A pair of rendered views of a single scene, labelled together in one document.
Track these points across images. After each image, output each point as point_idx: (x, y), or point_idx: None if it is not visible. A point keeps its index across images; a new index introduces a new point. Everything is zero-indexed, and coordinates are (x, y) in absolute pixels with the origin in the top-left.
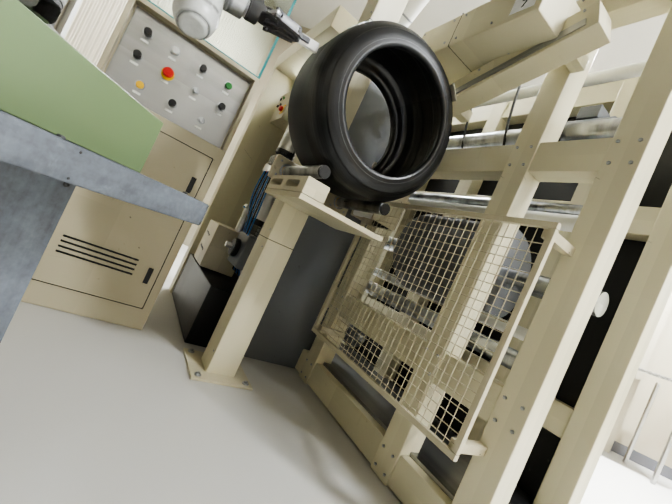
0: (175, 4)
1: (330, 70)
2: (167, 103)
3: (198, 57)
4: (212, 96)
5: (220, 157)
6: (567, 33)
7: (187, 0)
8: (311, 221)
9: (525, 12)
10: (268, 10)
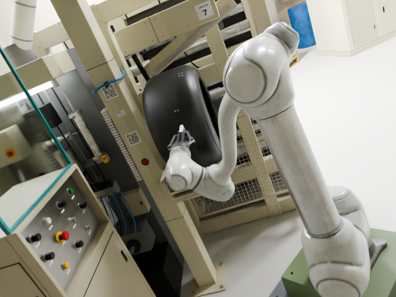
0: (228, 195)
1: (208, 132)
2: (76, 248)
3: (51, 204)
4: (74, 208)
5: (112, 225)
6: (224, 13)
7: (232, 188)
8: (141, 184)
9: (211, 19)
10: (188, 144)
